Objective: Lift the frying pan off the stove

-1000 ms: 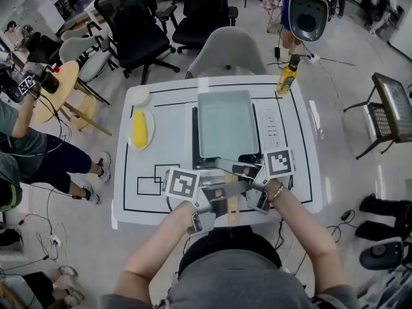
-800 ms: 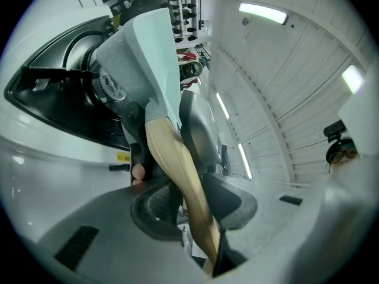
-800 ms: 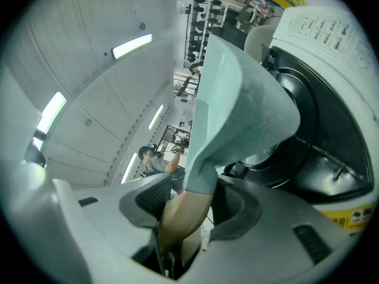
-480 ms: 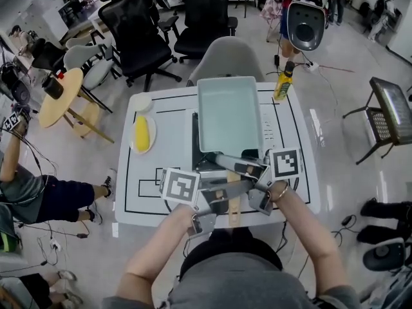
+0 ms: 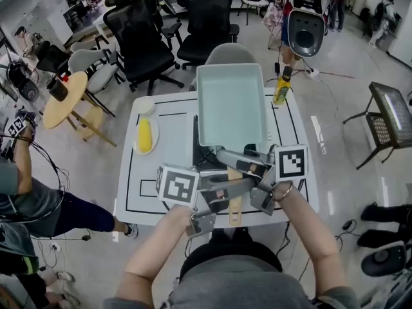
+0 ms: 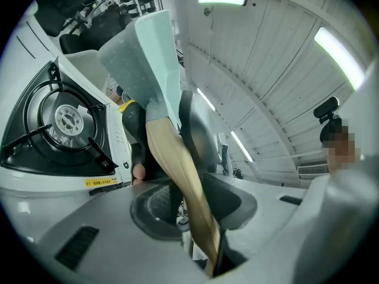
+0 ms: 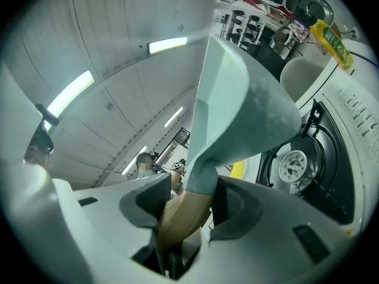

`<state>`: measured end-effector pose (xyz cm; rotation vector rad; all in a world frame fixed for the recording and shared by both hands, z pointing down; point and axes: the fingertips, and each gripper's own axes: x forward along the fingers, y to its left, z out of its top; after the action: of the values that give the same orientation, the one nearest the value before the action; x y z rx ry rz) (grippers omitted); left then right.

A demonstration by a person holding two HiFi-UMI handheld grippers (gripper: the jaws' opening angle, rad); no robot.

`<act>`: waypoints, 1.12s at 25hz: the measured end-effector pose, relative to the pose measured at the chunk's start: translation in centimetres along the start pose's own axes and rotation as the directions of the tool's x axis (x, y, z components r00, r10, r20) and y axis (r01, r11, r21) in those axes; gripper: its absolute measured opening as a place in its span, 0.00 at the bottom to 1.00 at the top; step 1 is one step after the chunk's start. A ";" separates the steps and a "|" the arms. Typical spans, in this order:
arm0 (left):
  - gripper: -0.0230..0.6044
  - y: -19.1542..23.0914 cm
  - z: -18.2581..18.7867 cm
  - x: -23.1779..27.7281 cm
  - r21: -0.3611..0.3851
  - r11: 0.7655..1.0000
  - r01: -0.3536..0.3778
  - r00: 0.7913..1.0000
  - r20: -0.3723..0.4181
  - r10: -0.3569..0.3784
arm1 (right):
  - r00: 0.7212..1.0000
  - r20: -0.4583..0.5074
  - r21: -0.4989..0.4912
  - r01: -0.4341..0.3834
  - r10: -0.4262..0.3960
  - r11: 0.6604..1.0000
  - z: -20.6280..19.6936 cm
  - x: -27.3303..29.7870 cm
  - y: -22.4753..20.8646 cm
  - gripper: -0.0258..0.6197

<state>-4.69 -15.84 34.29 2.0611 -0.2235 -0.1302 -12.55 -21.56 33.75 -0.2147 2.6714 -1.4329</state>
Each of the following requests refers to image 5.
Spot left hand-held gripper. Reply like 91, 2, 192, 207
155, 163, 261, 237

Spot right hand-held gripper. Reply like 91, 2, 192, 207
215, 144, 310, 217

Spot white portable induction cooktop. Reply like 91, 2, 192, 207
186, 103, 281, 175

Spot square pale green pan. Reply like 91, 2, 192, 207
195, 62, 268, 227

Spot person's right forearm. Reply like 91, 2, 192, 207
272, 180, 351, 301

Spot person's left forearm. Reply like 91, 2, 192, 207
115, 204, 197, 301

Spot person's black shorts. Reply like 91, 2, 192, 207
179, 239, 284, 278

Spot white table with black lines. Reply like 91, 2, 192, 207
115, 87, 320, 229

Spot white plate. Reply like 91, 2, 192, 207
132, 117, 160, 156

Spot yellow oil bottle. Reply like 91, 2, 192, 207
272, 65, 293, 106

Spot yellow corn cob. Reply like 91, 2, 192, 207
137, 118, 153, 152

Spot small white bowl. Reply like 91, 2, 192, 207
137, 95, 158, 115

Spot person's grey shirt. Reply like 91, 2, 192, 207
102, 264, 361, 309

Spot grey shell chair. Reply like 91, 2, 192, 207
189, 42, 258, 92

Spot black office chair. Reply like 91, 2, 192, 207
102, 0, 186, 97
176, 0, 241, 70

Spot dark grey white-rimmed pod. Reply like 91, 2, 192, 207
360, 241, 407, 278
287, 6, 326, 58

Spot pink checked cloth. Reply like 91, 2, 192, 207
262, 1, 286, 50

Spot light grey chair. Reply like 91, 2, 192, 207
68, 40, 127, 93

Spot round wooden side table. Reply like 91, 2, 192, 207
42, 71, 117, 148

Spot black metal mesh chair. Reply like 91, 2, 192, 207
342, 81, 412, 170

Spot black jug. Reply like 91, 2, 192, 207
47, 78, 70, 102

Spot silver bracelet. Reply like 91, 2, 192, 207
273, 181, 294, 203

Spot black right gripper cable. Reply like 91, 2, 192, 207
276, 220, 293, 258

